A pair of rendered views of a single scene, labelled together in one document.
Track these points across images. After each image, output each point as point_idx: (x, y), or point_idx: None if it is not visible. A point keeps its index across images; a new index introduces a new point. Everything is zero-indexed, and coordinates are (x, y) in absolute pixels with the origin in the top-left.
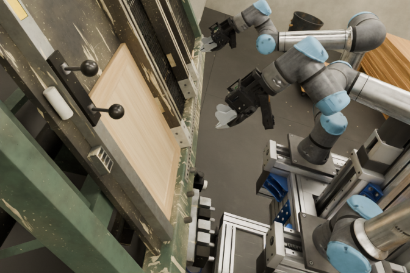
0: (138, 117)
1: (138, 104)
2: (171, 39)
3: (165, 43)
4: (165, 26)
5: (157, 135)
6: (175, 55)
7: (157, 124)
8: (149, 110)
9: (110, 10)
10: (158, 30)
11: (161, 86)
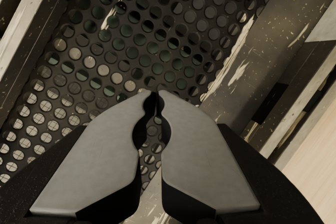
0: (331, 195)
1: (307, 194)
2: (25, 35)
3: (44, 33)
4: (0, 85)
5: None
6: None
7: (330, 127)
8: (309, 156)
9: None
10: (23, 76)
11: (283, 166)
